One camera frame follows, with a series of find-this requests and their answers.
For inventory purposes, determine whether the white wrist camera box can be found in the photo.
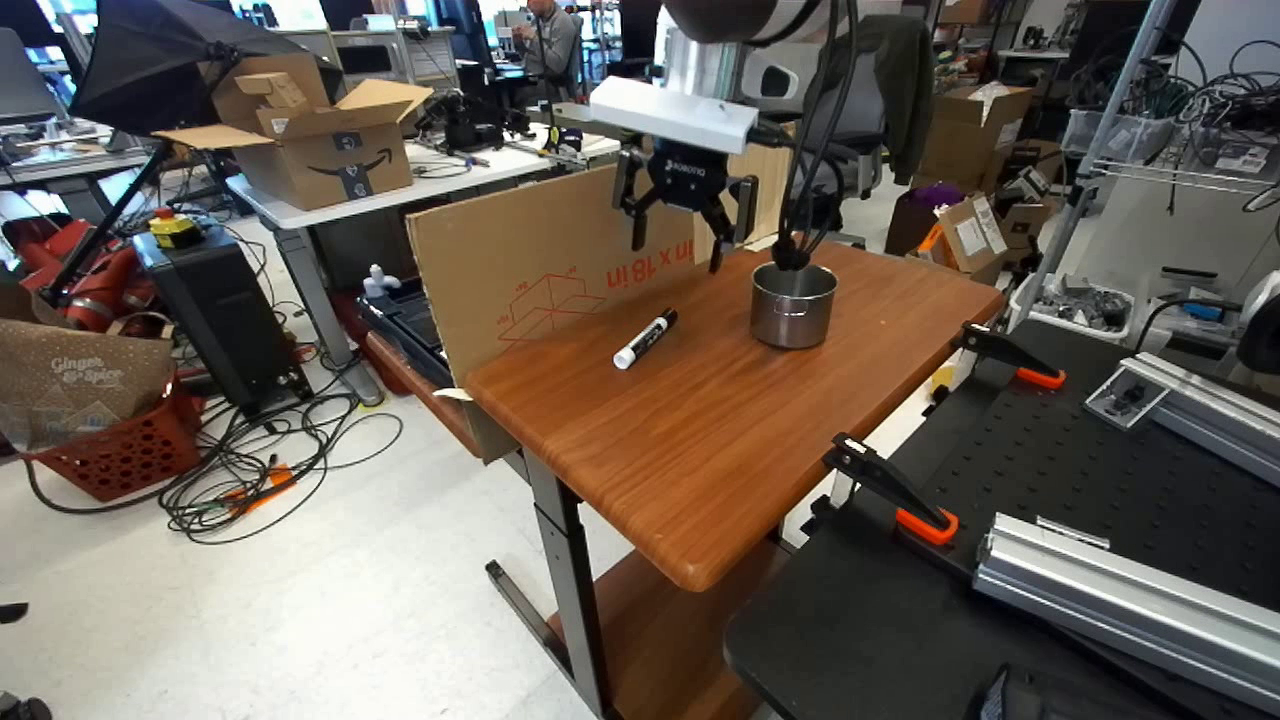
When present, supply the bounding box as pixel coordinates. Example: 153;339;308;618
584;72;764;162

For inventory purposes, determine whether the open cardboard shipping box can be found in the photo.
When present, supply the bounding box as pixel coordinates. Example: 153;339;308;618
147;51;439;212

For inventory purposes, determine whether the black photo softbox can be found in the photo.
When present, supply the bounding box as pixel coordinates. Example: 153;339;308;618
69;0;344;139

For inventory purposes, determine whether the brown cardboard panel red print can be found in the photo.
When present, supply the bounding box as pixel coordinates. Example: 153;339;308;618
405;162;701;393

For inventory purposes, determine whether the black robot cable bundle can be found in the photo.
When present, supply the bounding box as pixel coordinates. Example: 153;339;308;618
771;0;865;275

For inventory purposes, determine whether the black computer tower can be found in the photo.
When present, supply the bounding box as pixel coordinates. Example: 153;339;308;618
128;227;308;415

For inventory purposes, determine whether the black and white marker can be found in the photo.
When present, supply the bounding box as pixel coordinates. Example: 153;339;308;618
608;309;683;376

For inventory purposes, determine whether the black perforated breadboard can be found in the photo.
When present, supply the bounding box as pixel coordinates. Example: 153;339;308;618
721;315;1280;720

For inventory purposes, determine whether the red plastic basket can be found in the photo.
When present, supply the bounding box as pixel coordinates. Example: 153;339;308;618
28;379;207;509

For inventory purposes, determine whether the labelled cardboard box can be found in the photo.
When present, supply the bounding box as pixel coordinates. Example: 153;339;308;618
914;190;1011;281

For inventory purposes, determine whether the yellow red emergency stop button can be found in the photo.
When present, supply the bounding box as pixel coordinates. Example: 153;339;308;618
145;209;213;257

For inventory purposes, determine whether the white spray bottle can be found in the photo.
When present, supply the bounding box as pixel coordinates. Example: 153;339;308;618
361;260;405;305

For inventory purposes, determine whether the large cardboard box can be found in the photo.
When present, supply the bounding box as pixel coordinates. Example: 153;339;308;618
914;77;1039;201

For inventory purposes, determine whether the aluminium extrusion rail with plate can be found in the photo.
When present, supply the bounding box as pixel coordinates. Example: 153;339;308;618
1081;348;1280;493

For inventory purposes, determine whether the small steel pot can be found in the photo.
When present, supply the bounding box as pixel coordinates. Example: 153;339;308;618
749;257;843;356

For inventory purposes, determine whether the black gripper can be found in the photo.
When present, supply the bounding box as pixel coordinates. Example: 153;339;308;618
617;138;764;281

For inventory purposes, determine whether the black table leg frame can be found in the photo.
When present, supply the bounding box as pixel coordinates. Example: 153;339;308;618
478;450;621;720

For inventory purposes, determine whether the black orange bar clamp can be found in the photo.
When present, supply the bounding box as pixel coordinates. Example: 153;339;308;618
956;319;1072;402
820;431;962;558

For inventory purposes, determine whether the white office table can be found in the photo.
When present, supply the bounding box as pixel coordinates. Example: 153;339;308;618
218;127;595;379

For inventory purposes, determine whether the brown paper bag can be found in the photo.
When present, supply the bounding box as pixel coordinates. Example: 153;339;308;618
0;313;181;459

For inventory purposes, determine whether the person in white shirt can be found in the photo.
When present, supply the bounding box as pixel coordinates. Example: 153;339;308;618
507;0;588;88

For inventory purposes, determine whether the floor cable tangle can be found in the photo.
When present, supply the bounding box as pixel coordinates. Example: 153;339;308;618
154;376;410;550

